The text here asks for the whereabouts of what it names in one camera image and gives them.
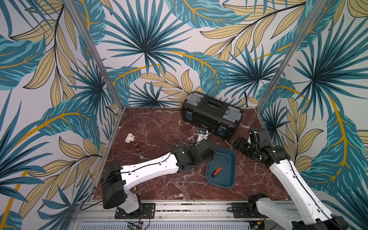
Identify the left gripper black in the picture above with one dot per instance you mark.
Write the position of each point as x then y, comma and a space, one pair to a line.
209, 155

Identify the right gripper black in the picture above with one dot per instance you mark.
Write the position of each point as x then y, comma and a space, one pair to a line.
243, 144

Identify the orange black small screwdriver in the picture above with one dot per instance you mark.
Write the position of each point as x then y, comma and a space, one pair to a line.
217, 171

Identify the orange handle long screwdriver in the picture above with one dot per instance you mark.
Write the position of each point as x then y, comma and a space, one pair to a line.
137, 146

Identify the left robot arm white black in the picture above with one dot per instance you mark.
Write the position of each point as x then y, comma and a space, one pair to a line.
117, 181

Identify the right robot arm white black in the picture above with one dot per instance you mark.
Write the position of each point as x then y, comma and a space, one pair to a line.
312, 213

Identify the teal plastic storage tray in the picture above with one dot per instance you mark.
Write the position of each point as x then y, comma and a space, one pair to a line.
221, 171

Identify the black plastic toolbox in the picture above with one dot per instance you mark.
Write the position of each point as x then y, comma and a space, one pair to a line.
221, 118

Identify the white pipe tee fitting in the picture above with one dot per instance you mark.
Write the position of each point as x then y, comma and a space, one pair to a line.
129, 138

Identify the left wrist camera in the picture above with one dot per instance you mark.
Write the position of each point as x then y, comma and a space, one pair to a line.
202, 135

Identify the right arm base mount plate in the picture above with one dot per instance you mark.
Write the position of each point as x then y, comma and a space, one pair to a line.
243, 210

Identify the aluminium front rail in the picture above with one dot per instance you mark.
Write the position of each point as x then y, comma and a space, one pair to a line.
166, 210

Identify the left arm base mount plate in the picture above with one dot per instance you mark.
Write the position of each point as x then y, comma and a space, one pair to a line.
145, 211

